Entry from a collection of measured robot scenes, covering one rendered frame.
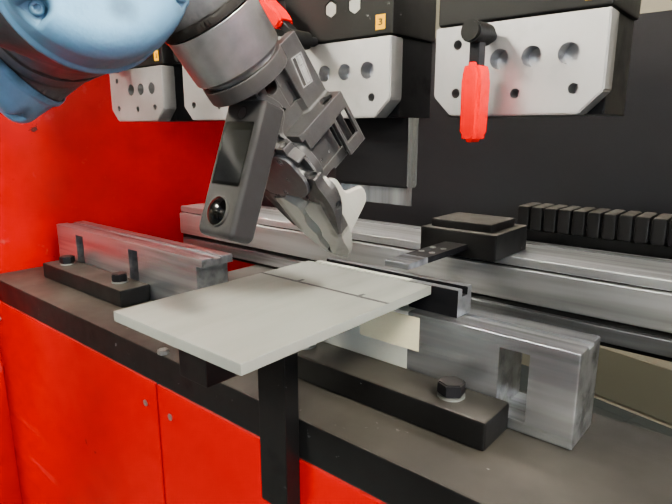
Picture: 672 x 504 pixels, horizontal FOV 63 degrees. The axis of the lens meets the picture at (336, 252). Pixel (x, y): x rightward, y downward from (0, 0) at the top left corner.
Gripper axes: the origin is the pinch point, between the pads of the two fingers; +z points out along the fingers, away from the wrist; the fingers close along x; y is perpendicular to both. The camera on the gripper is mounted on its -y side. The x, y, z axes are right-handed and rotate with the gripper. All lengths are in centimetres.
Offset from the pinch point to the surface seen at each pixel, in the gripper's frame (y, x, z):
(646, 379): 99, 18, 192
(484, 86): 13.2, -12.9, -9.4
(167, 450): -24.6, 25.6, 20.1
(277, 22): 15.6, 10.6, -16.8
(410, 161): 13.4, -1.0, -0.2
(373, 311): -3.7, -6.1, 2.7
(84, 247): -6, 71, 10
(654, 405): 92, 14, 200
